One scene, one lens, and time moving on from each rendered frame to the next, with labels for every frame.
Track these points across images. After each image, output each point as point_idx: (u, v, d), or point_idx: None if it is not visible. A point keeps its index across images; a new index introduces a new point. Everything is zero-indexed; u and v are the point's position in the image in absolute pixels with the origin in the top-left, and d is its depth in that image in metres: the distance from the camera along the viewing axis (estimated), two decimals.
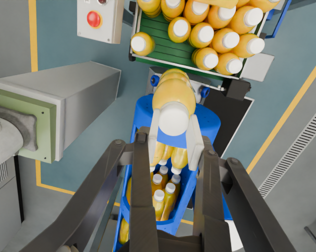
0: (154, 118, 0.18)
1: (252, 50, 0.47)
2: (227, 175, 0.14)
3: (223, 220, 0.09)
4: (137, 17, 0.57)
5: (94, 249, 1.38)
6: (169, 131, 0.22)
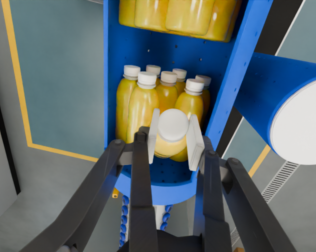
0: (153, 118, 0.18)
1: None
2: (227, 175, 0.14)
3: (224, 220, 0.09)
4: None
5: None
6: None
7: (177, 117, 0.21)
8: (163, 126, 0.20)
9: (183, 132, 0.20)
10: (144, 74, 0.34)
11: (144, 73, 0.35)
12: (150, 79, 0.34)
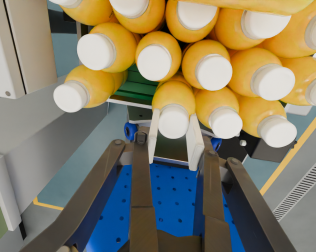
0: (154, 118, 0.18)
1: None
2: (227, 175, 0.14)
3: (223, 220, 0.09)
4: (86, 33, 0.31)
5: None
6: (90, 64, 0.20)
7: (177, 120, 0.20)
8: (162, 128, 0.21)
9: (181, 134, 0.21)
10: None
11: None
12: None
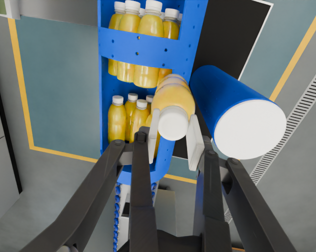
0: (153, 118, 0.18)
1: None
2: (227, 175, 0.14)
3: (223, 220, 0.09)
4: None
5: None
6: None
7: None
8: None
9: None
10: (166, 138, 0.21)
11: (167, 130, 0.21)
12: (176, 137, 0.22)
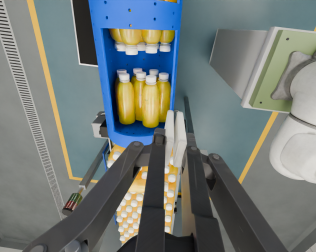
0: (169, 120, 0.18)
1: (112, 164, 0.88)
2: (208, 171, 0.14)
3: (212, 216, 0.09)
4: None
5: None
6: (166, 169, 0.86)
7: None
8: None
9: None
10: None
11: None
12: None
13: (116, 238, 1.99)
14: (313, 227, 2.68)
